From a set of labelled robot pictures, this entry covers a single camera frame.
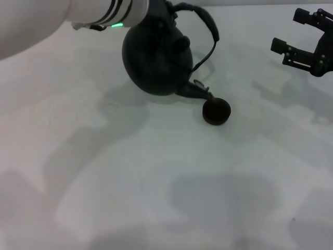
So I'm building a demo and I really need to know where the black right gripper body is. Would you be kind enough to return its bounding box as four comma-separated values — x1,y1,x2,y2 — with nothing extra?
311,27,333,78

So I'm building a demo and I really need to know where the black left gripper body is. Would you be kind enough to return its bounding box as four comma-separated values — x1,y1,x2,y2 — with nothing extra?
142,0,177,27

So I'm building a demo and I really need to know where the black round teapot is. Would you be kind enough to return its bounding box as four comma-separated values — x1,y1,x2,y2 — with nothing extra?
121,2,221,102

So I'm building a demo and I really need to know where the small dark brown teacup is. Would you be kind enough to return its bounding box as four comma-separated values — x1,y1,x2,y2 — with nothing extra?
202,96,232,127

